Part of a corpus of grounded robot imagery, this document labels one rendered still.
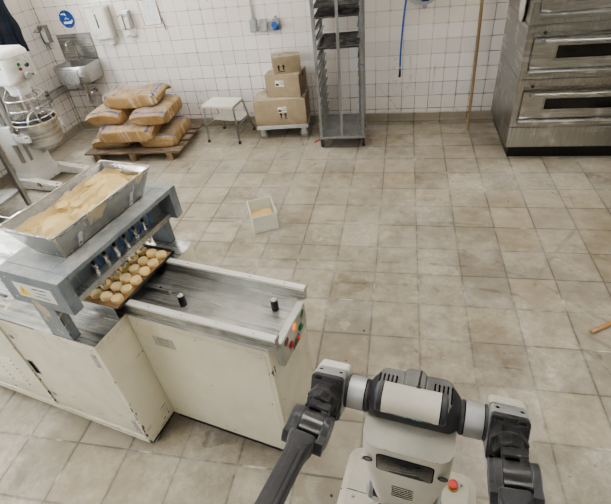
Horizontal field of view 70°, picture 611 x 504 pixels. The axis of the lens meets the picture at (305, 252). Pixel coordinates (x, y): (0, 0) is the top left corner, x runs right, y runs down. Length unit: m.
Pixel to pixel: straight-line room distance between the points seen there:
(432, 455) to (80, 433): 2.10
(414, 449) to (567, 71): 3.83
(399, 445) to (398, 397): 0.20
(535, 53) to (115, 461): 4.27
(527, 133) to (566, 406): 2.80
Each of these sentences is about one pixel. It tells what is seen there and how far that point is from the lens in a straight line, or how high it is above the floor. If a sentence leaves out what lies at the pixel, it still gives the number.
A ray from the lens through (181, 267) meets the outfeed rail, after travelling 2.13.
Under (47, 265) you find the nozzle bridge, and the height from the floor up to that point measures 1.18.
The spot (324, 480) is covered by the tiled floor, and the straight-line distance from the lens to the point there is 2.36.
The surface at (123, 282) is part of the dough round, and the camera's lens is 2.13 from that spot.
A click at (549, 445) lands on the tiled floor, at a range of 2.59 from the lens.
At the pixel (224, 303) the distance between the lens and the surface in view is 1.94.
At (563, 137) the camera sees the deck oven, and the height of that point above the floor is 0.21.
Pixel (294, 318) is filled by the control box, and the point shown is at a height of 0.84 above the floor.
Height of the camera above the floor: 2.14
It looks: 38 degrees down
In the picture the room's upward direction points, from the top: 7 degrees counter-clockwise
